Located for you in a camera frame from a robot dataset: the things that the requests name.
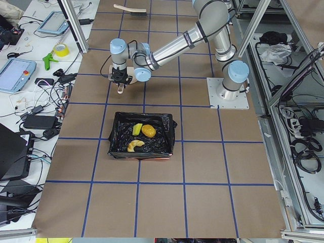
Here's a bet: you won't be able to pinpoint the aluminium frame post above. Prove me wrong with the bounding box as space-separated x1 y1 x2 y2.
57 0 89 54

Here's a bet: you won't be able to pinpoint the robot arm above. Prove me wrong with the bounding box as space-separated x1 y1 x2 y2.
107 0 249 101

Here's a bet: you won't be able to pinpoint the beige hand brush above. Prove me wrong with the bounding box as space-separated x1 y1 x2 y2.
113 4 147 17

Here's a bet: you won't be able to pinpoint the black scissors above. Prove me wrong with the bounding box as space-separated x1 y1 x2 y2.
7 52 28 59

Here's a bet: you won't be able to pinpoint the yellow sponge piece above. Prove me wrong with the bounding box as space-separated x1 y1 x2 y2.
132 123 143 136

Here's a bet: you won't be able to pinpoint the far teach pendant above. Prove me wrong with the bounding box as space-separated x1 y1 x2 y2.
37 11 68 35

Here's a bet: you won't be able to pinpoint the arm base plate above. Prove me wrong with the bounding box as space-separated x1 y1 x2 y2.
207 77 250 110

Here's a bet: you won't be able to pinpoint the teach pendant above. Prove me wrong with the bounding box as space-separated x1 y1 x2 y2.
1 58 36 94
37 11 68 35

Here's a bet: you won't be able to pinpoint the near teach pendant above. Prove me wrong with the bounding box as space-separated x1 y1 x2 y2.
1 58 36 94

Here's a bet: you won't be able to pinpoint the bin with black liner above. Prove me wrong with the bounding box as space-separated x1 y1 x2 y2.
108 112 177 160

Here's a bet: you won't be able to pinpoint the black power brick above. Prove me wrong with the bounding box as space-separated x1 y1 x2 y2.
23 115 58 130

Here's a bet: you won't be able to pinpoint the beige plastic dustpan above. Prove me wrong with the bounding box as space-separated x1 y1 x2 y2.
108 65 137 94

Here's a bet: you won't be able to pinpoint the toy croissant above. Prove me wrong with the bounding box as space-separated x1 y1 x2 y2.
127 140 145 152

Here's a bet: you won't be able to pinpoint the black laptop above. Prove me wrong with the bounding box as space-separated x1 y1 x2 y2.
1 125 34 181

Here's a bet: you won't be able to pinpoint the white crumpled cloth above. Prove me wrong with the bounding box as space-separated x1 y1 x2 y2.
260 44 292 65

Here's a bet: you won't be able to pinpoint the green-handled reacher grabber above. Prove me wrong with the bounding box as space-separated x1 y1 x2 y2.
43 35 63 71

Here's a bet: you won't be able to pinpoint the yellow tape roll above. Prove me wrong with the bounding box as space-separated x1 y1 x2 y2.
53 43 70 57

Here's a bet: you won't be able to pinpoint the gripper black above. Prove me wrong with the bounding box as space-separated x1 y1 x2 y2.
108 68 132 88

